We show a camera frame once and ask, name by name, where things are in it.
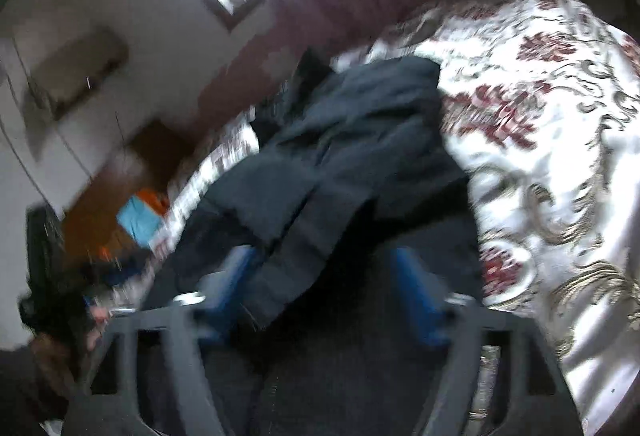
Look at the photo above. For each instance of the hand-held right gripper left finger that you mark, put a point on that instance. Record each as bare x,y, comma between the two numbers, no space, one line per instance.
235,276

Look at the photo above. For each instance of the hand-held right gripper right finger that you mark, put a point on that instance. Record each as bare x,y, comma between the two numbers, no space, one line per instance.
415,296

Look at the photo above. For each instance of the dark padded jacket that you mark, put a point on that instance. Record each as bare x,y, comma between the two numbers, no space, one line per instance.
350,141

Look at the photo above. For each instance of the person's left hand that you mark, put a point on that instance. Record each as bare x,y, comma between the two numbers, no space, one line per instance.
55,361

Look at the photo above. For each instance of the striped pillow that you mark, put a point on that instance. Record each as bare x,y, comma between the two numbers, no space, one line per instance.
142,218

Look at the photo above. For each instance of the wooden headboard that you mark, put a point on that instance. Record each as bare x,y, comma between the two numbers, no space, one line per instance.
125,176

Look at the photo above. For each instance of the cloth-covered air conditioner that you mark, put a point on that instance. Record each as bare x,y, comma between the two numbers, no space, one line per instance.
75,71

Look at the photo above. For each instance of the floral bedspread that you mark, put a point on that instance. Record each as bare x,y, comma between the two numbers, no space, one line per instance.
550,141

